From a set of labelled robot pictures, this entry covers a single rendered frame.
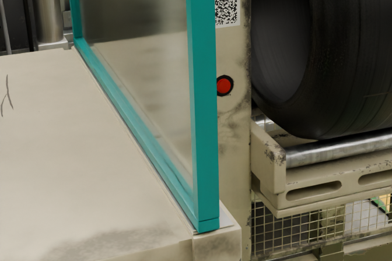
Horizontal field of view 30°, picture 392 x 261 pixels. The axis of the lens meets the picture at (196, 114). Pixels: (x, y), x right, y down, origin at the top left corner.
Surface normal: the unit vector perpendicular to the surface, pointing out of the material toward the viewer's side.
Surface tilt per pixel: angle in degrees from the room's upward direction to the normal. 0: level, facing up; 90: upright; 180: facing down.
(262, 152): 90
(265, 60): 44
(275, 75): 36
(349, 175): 90
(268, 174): 90
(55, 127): 0
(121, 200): 0
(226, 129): 90
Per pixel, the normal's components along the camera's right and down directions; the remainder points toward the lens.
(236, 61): 0.33, 0.37
